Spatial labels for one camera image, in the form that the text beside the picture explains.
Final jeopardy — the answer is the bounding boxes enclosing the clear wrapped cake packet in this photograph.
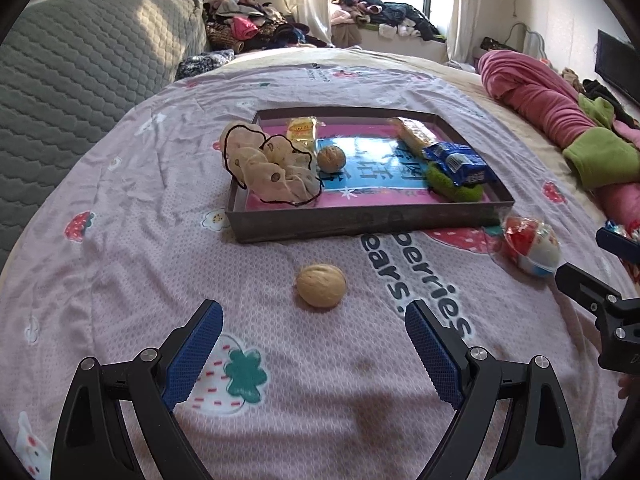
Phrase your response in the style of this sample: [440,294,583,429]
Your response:
[389,116,443,153]

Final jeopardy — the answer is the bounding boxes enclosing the black flat screen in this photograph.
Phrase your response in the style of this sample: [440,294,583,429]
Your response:
[597,30,640,98]

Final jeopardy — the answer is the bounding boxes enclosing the grey quilted headboard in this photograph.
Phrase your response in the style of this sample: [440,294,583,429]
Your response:
[0,0,208,271]

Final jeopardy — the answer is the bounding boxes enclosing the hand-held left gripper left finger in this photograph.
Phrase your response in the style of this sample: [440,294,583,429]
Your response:
[51,299,224,480]

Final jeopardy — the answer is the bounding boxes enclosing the egg-shaped candy toy packet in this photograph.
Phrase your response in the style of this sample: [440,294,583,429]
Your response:
[501,215,562,278]

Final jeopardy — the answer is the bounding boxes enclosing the red and white candy wrapper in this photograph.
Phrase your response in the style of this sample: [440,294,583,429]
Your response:
[604,219,640,241]

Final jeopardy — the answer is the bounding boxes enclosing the clothes heap on windowsill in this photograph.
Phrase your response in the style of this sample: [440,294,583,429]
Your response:
[330,0,446,43]

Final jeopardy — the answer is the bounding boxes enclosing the green knit hair ring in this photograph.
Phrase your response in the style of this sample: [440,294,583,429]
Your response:
[425,162,485,203]

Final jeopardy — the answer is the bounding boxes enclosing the dark floral cloth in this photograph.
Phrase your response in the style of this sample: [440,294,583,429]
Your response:
[175,49,236,81]

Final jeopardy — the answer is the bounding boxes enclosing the beige mesh scrunchie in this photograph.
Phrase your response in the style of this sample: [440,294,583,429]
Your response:
[220,121,323,207]

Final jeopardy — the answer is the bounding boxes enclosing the walnut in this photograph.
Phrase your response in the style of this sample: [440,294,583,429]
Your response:
[295,264,347,309]
[316,145,347,173]

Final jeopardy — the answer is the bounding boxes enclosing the white wire frame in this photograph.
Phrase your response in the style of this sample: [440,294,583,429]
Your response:
[507,22,548,58]

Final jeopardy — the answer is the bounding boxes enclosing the pile of mixed clothes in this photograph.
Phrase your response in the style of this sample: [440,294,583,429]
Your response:
[202,0,331,53]

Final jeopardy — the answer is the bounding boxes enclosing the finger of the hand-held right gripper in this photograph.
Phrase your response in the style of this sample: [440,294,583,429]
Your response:
[595,226,640,263]
[555,262,640,312]

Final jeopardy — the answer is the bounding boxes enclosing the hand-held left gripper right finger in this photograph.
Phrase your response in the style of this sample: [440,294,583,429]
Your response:
[404,299,583,480]

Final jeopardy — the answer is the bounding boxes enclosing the pink blanket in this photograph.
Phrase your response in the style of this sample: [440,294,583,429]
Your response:
[477,50,640,221]

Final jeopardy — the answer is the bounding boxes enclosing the pink strawberry printed bed sheet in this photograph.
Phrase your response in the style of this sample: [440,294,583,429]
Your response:
[0,62,631,480]

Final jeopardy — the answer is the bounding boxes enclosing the dark clothes heap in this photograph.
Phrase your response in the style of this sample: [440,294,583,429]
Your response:
[560,67,640,128]

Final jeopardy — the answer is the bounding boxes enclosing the blue cookie packet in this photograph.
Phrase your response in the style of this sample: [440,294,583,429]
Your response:
[421,141,498,186]

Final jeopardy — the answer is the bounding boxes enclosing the green fleece cloth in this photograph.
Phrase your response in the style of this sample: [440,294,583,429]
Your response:
[562,95,640,191]

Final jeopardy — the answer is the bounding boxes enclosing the dark cardboard box tray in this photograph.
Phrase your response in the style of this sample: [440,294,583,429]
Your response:
[225,106,516,244]

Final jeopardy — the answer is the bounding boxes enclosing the yellow snack packet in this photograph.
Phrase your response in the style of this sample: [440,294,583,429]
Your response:
[286,116,321,153]

